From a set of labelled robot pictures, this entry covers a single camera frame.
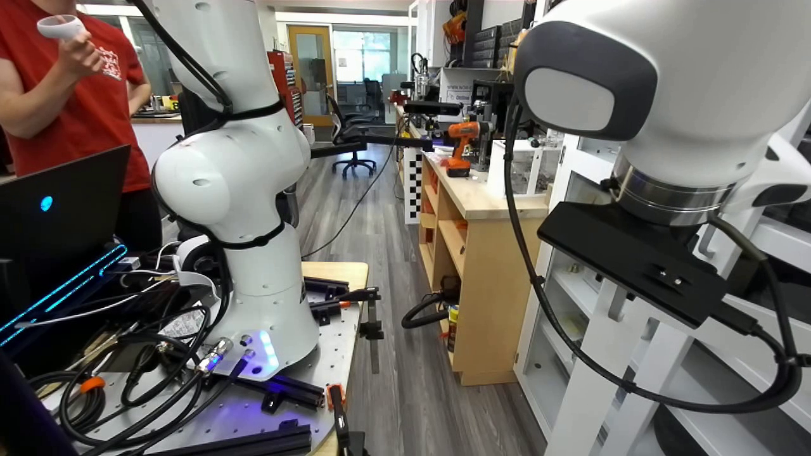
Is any person's right hand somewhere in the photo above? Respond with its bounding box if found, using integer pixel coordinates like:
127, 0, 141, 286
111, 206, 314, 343
53, 33, 111, 85

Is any white glass cabinet door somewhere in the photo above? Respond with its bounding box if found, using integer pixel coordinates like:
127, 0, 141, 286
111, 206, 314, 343
542, 109, 811, 456
604, 211, 811, 456

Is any person's right forearm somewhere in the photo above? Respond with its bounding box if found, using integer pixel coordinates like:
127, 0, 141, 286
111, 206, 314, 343
0, 53, 87, 143

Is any yellow framed glass door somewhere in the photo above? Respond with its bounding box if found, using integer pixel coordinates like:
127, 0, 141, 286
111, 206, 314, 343
288, 24, 338, 133

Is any person in red shirt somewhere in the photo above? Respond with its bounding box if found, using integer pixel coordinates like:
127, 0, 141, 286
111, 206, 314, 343
0, 0, 165, 257

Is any black laptop with blue lights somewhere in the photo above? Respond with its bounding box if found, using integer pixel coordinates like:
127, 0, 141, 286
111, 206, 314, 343
0, 145, 134, 353

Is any red cabinet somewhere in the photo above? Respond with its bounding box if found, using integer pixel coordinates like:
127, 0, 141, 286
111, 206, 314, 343
267, 48, 300, 123

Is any black office chair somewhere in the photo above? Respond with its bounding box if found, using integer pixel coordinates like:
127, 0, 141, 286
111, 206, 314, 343
326, 88, 386, 183

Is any black horizontal stand rod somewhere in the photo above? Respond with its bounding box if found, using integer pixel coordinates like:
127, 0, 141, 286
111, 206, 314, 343
309, 135, 438, 162

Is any black white checkerboard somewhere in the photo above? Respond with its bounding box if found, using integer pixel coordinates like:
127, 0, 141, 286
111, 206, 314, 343
400, 145, 427, 224

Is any black table clamp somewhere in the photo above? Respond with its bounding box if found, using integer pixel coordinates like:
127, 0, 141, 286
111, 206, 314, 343
303, 277, 388, 346

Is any orange hanging tool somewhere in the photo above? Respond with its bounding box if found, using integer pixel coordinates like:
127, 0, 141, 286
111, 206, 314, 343
441, 6, 471, 47

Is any robot workbench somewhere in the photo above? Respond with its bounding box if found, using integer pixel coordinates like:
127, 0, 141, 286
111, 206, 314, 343
0, 258, 375, 456

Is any short black aluminium extrusion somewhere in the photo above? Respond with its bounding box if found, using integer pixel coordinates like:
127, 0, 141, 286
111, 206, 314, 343
258, 373, 327, 415

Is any long black aluminium extrusion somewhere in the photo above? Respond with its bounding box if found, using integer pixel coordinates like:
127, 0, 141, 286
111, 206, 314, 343
148, 418, 314, 456

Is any white framed clear box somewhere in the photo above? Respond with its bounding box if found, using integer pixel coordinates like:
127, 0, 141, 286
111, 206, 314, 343
487, 137, 566, 201

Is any black clamp with orange grip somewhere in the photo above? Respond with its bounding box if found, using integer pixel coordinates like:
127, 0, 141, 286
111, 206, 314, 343
326, 382, 372, 456

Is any wooden workbench cabinet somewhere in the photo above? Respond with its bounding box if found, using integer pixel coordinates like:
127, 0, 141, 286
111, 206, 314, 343
416, 148, 554, 390

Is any white shelf cabinet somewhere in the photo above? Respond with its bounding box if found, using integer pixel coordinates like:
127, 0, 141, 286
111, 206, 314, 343
509, 99, 811, 456

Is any black cable heap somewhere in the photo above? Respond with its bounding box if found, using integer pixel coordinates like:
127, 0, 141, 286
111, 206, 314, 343
20, 270, 237, 453

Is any orange cordless drill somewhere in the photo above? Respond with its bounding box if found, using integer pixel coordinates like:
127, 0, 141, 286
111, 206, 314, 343
441, 119, 487, 180

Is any black hose loop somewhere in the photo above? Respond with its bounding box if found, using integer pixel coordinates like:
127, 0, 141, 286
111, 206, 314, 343
398, 289, 465, 334

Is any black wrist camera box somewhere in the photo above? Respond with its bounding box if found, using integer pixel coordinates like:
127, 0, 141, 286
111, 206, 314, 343
537, 201, 730, 329

